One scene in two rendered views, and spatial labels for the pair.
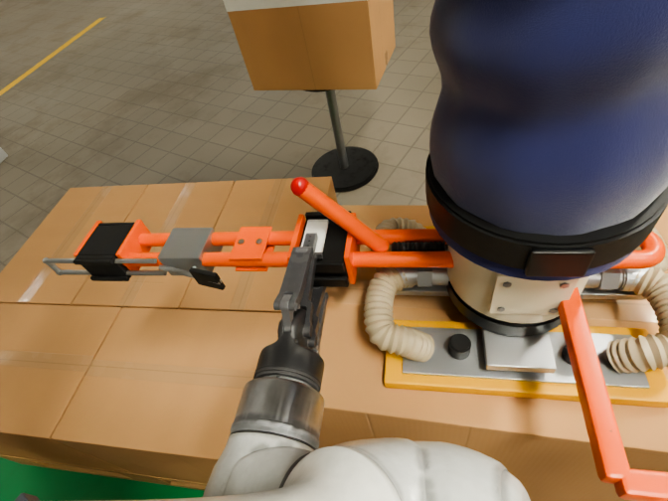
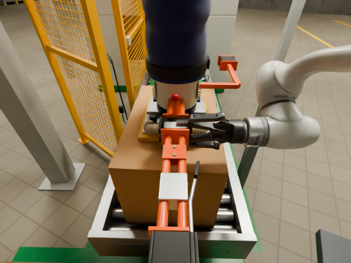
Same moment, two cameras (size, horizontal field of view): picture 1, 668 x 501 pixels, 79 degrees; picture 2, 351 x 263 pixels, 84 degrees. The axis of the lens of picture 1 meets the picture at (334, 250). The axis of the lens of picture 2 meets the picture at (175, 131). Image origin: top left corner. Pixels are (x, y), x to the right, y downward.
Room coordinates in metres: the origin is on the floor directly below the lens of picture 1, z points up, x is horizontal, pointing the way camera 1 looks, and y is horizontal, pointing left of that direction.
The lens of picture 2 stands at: (0.53, 0.45, 1.46)
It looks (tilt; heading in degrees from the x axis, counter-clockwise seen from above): 40 degrees down; 252
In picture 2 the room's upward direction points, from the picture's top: straight up
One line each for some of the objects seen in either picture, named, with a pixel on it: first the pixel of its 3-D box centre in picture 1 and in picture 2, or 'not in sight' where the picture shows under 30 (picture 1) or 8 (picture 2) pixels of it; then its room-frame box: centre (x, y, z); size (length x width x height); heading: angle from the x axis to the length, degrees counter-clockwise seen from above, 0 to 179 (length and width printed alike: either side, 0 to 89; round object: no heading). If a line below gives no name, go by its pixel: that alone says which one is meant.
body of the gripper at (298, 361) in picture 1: (294, 350); (227, 131); (0.24, 0.07, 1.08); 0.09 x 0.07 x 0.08; 160
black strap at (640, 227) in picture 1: (536, 178); (177, 61); (0.29, -0.22, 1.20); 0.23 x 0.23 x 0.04
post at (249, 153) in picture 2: not in sight; (248, 154); (-0.23, -0.25, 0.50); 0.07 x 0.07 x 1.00; 70
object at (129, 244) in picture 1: (116, 247); (167, 257); (0.50, 0.34, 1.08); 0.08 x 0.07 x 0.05; 70
